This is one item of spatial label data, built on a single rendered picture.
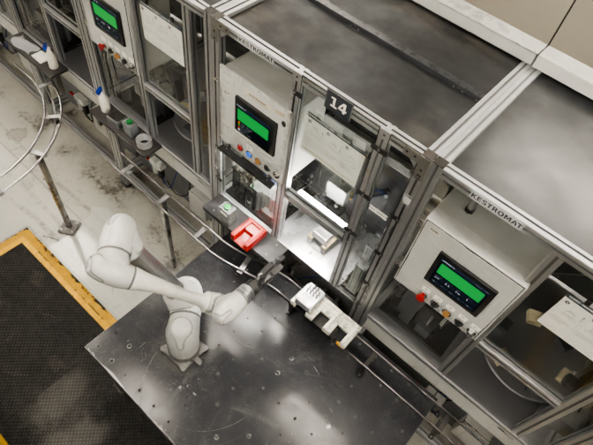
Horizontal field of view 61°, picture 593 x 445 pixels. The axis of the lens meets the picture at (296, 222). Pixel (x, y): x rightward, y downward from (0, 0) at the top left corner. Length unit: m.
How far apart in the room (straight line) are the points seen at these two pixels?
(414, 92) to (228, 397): 1.67
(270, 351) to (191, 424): 0.53
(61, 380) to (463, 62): 2.87
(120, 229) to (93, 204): 2.01
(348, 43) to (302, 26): 0.21
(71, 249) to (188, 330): 1.70
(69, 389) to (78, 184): 1.63
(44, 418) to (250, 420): 1.37
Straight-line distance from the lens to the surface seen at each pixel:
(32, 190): 4.41
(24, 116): 5.01
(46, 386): 3.57
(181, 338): 2.50
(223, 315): 2.29
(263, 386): 2.69
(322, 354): 2.78
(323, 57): 2.11
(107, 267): 2.12
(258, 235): 2.75
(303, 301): 2.61
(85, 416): 3.44
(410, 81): 2.11
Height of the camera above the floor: 3.24
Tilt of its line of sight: 54 degrees down
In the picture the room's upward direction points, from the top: 11 degrees clockwise
